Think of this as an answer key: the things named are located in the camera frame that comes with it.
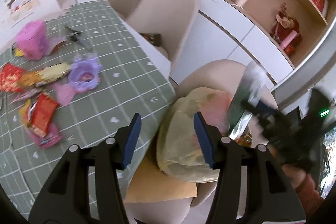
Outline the beige chair with bin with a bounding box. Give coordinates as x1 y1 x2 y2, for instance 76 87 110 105
124 60 245 223

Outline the pink toy box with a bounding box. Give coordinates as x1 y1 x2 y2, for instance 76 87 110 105
15 20 49 60

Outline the middle beige chair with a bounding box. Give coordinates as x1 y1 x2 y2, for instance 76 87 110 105
126 0 198 69

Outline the red packet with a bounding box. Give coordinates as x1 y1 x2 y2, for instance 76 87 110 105
28 93 59 138

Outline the black grey wrapper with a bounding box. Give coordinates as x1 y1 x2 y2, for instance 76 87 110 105
64 25 92 51

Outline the red paper cup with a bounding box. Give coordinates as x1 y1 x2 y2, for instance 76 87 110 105
1 63 26 93

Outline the green white milk carton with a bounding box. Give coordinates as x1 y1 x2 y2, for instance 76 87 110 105
227 62 266 140

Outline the green checkered tablecloth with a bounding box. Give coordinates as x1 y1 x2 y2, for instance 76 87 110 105
1 0 175 218

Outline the yellow seat cushion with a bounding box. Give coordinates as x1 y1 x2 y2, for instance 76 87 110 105
124 151 198 203

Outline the right hand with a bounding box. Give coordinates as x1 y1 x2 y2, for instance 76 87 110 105
282 164 315 190

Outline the gold snack wrapper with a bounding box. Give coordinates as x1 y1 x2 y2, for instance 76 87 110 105
18 63 71 88

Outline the purple toy pot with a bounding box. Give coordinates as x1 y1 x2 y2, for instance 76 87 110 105
68 53 102 93

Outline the red flower decoration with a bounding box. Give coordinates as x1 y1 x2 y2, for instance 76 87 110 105
269 2 302 57

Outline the white food cover tent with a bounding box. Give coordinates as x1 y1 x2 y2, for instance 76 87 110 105
1 0 75 52

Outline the yellow trash bag bin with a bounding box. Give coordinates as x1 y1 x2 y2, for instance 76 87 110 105
157 87 232 183

